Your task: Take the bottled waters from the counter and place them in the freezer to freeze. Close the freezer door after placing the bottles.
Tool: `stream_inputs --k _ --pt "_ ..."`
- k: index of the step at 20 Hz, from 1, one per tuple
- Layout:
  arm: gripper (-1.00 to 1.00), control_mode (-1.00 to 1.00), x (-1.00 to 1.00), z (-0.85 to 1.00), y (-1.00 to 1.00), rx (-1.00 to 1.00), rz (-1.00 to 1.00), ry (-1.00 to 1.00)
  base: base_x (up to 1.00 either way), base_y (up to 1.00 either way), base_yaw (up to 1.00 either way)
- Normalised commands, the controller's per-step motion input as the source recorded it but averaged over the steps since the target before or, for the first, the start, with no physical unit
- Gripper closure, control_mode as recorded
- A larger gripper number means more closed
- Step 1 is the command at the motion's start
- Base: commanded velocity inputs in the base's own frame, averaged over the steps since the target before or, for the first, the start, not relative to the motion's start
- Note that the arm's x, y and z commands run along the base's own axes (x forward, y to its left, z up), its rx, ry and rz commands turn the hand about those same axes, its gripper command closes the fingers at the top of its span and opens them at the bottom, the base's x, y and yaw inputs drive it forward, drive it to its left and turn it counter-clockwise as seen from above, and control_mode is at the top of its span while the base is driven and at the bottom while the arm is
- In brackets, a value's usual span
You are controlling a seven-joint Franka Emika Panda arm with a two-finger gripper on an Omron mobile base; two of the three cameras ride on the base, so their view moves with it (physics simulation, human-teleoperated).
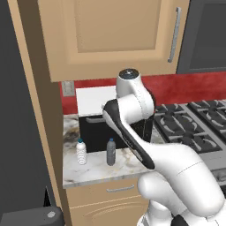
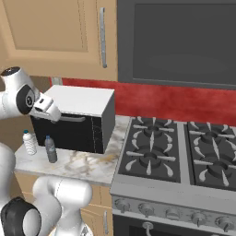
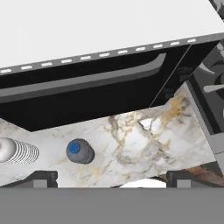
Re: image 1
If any tan lower cupboard door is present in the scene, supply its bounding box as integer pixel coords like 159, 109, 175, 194
68, 196, 151, 226

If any black and white toaster oven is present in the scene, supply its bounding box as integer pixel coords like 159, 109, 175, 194
75, 85, 154, 154

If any grey water bottle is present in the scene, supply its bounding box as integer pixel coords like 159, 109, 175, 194
106, 138, 117, 167

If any white plastic water bottle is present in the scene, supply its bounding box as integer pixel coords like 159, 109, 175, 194
76, 138, 88, 166

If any tan tall side panel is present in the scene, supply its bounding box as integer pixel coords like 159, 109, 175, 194
7, 0, 73, 226

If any black gas hob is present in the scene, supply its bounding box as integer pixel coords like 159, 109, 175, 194
153, 99, 226, 154

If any tan drawer front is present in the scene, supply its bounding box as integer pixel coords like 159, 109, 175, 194
64, 177, 145, 209

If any dark grey fridge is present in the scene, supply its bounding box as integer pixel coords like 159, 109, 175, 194
0, 0, 65, 226

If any black range hood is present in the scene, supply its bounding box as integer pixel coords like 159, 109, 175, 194
176, 0, 226, 75

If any silver toaster oven handle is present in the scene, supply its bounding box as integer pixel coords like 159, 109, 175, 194
85, 116, 107, 124

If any grey wall socket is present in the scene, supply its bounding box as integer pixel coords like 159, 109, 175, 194
61, 80, 76, 97

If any tan wall cupboard door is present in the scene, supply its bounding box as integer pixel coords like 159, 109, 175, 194
37, 0, 191, 83

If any silver drawer handle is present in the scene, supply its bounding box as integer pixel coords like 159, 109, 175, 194
106, 184, 135, 193

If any silver cupboard door handle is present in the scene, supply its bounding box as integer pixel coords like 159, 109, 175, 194
167, 6, 182, 64

